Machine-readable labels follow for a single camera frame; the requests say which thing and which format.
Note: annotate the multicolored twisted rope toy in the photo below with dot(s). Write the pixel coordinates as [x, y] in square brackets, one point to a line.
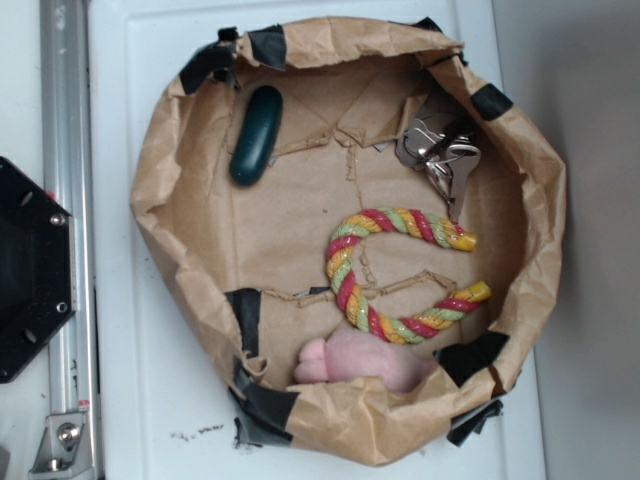
[350, 296]

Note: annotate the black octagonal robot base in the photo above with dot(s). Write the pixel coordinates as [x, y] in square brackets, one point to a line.
[36, 277]

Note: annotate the brown paper bag bin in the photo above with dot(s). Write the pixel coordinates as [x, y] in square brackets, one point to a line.
[247, 264]

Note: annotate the pink plush toy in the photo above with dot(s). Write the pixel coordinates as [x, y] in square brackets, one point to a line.
[348, 354]

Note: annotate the dark green oblong capsule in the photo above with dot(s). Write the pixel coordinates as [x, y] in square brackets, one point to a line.
[258, 136]

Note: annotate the white plastic tray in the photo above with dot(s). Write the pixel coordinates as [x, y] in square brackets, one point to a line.
[165, 412]

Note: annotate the metal corner bracket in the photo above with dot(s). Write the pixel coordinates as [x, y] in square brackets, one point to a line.
[64, 450]

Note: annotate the aluminium extrusion rail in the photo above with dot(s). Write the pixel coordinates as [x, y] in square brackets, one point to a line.
[73, 351]

